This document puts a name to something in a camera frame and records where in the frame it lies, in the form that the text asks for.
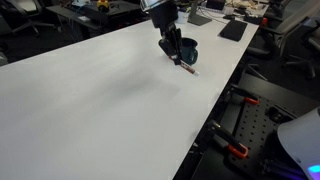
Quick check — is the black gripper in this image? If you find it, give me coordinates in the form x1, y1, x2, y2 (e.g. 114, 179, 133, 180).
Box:
148, 0, 183, 66

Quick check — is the red and white marker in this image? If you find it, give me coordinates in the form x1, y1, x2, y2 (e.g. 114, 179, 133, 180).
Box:
169, 54, 201, 78

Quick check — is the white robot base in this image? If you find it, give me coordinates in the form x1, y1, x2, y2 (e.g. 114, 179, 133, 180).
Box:
277, 107, 320, 180

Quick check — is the dark teal enamel mug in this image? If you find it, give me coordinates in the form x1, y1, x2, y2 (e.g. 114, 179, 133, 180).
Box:
179, 37, 199, 66

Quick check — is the white mug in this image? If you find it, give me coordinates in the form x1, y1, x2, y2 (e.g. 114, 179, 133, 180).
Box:
177, 10, 190, 25

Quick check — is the grey monitor stand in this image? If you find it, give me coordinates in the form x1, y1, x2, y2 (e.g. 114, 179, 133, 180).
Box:
187, 0, 213, 27

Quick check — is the black device box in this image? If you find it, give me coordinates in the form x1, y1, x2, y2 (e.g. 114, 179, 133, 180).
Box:
205, 0, 227, 11

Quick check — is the black desk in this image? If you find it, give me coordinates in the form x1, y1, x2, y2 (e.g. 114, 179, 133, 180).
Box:
45, 0, 146, 38

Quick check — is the black flat pad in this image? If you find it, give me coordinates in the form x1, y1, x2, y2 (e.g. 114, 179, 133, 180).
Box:
218, 19, 249, 43

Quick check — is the yellow and red object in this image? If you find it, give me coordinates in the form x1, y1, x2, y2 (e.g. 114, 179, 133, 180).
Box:
96, 0, 111, 14

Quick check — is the small black box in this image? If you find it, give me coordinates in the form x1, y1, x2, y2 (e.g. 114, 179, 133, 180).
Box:
243, 13, 265, 26

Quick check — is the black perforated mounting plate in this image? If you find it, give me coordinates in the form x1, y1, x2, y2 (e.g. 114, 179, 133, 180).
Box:
226, 94, 301, 180

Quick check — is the black and grey office chair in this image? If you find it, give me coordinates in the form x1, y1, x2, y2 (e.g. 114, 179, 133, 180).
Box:
246, 0, 320, 62

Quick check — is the black clamp with orange handle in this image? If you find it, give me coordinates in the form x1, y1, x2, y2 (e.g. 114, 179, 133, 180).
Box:
207, 119, 250, 160
223, 84, 260, 106

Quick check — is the black bracket on plate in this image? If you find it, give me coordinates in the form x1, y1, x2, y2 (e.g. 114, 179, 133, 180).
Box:
267, 105, 295, 125

